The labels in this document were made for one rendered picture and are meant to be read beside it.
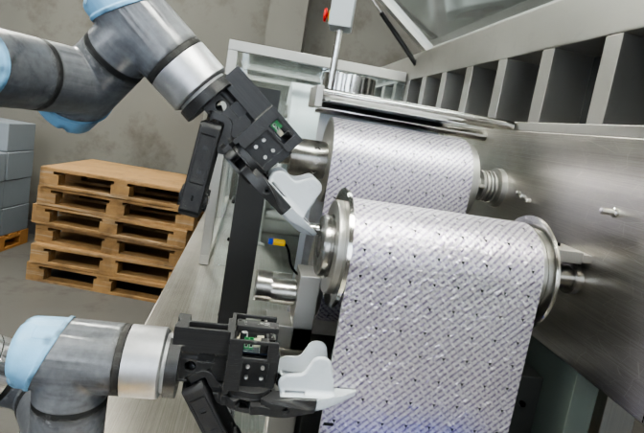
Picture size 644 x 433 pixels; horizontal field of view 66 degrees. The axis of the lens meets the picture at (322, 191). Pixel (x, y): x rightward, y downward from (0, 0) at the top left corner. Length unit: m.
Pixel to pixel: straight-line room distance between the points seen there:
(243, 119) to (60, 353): 0.31
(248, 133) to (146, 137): 4.08
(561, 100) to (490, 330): 0.43
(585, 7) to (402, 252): 0.48
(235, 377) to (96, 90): 0.35
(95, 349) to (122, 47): 0.32
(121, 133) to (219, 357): 4.22
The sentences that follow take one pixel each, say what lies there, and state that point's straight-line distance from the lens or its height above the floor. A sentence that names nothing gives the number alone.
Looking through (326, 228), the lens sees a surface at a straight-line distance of 0.58.
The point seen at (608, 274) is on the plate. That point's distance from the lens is 0.70.
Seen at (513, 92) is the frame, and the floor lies 1.52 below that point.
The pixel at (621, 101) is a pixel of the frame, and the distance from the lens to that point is 0.78.
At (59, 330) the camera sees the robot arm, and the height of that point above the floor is 1.15.
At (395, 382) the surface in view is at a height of 1.11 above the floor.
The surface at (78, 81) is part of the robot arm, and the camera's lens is 0.60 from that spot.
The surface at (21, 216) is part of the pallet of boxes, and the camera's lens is 4.81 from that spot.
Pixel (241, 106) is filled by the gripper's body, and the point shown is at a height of 1.40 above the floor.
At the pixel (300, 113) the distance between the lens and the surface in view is 1.56.
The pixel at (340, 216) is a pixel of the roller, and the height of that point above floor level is 1.29.
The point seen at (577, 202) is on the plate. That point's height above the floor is 1.35.
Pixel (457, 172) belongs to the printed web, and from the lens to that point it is 0.83.
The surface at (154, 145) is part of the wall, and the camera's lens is 4.61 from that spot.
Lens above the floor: 1.39
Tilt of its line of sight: 7 degrees down
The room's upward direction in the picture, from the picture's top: 10 degrees clockwise
